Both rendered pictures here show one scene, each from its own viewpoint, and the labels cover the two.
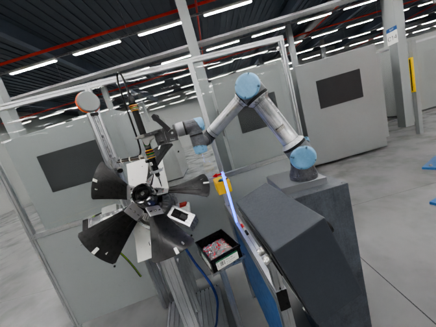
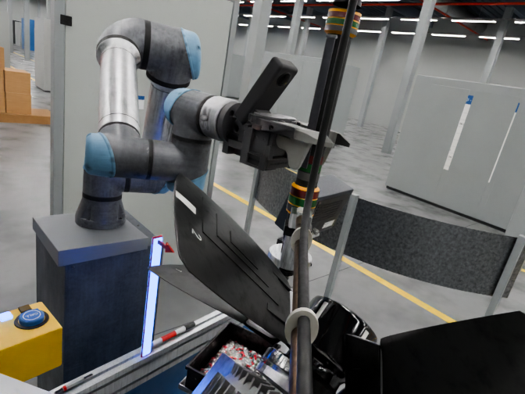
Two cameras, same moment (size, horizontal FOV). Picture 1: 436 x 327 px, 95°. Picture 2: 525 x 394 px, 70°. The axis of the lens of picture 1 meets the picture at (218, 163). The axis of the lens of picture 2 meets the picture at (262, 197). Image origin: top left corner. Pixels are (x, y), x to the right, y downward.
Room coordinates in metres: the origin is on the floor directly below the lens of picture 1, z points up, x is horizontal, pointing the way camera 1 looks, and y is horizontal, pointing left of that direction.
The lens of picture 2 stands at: (1.52, 0.67, 1.57)
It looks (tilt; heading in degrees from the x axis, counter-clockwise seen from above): 18 degrees down; 224
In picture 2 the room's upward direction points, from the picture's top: 11 degrees clockwise
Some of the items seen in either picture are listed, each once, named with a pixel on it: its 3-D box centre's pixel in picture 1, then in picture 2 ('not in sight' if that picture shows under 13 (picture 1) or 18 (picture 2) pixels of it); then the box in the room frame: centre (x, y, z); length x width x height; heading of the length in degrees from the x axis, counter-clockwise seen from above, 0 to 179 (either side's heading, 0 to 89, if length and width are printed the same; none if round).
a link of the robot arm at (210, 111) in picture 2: (180, 129); (223, 119); (1.12, 0.15, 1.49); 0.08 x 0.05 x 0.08; 7
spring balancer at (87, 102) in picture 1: (87, 102); not in sight; (1.63, 0.82, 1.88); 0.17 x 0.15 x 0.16; 97
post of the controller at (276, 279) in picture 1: (272, 262); not in sight; (0.61, -0.08, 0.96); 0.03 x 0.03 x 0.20; 7
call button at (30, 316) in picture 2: not in sight; (31, 318); (1.38, 0.01, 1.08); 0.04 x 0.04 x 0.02
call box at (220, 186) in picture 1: (222, 185); (4, 352); (1.43, 0.01, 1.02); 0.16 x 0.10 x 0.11; 7
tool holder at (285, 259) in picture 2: (152, 163); (294, 234); (1.10, 0.34, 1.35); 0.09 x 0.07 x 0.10; 42
